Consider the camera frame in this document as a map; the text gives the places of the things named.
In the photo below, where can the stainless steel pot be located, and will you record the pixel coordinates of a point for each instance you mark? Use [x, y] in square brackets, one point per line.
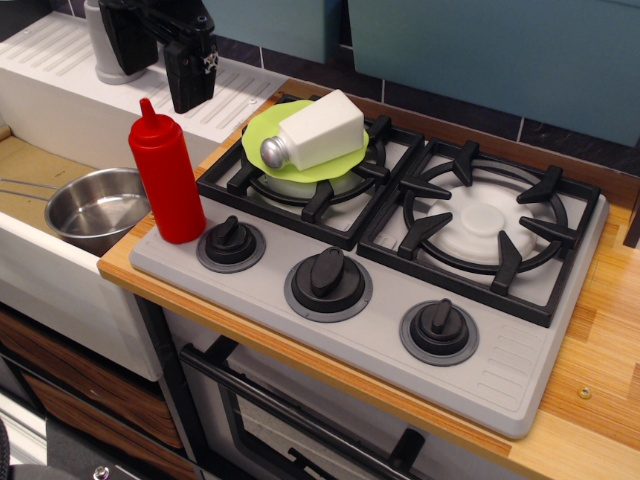
[93, 212]

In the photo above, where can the toy oven door black handle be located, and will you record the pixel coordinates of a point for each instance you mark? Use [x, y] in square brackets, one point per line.
[213, 364]

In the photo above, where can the wooden drawer front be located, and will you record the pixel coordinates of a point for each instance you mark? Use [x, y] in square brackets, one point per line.
[107, 404]

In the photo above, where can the white toy sink unit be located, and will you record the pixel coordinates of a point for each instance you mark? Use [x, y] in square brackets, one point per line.
[53, 101]

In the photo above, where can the black burner grate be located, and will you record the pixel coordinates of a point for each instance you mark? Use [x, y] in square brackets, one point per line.
[529, 289]
[334, 211]

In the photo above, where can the black stove knob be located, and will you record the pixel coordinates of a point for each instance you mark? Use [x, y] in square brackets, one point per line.
[231, 246]
[328, 287]
[439, 333]

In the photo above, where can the black right burner grate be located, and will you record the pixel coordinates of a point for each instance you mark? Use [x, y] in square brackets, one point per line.
[529, 289]

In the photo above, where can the white burner cap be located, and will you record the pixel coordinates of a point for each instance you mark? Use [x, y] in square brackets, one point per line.
[480, 212]
[289, 192]

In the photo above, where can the light green plastic plate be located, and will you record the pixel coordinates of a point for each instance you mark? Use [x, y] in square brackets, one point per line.
[266, 125]

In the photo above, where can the red ketchup squeeze bottle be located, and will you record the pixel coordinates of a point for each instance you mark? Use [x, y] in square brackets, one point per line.
[161, 156]

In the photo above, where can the grey toy stove top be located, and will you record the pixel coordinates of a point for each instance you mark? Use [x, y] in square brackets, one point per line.
[499, 387]

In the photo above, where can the grey toy faucet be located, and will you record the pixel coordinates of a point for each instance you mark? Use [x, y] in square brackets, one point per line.
[107, 67]

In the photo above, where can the white salt shaker silver cap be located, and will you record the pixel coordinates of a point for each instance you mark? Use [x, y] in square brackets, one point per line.
[313, 132]

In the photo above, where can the white left burner cap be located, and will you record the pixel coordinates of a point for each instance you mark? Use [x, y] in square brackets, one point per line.
[289, 192]

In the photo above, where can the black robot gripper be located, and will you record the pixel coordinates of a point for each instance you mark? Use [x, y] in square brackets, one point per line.
[191, 58]

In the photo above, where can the white right burner cap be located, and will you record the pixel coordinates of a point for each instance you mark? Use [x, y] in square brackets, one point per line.
[480, 212]

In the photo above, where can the black left burner grate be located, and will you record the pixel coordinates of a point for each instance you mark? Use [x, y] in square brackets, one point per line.
[334, 211]

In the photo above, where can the black right stove knob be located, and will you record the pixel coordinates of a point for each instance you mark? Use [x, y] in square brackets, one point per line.
[439, 333]

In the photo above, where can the black left stove knob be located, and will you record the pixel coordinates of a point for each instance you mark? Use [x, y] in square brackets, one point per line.
[231, 246]

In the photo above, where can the black middle stove knob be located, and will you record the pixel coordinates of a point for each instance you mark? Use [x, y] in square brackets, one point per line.
[328, 287]

